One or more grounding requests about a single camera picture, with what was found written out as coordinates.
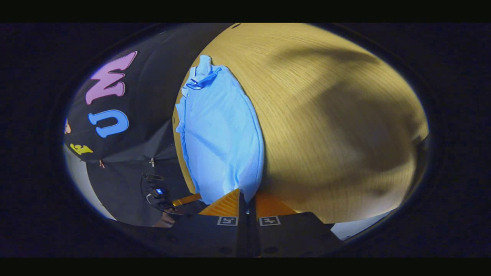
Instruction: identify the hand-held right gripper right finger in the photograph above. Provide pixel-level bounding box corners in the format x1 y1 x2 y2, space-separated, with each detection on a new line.
249 191 344 258

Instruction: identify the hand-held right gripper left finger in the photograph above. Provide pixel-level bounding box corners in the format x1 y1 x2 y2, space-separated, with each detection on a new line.
123 188 249 258

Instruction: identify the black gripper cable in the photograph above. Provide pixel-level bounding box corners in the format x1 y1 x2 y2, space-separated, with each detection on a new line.
140 174 173 215

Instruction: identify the black backdrop cloth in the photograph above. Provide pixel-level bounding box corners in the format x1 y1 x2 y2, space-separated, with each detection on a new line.
63 23 235 227

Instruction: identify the light blue polo T-shirt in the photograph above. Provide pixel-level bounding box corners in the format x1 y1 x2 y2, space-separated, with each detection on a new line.
175 55 265 205

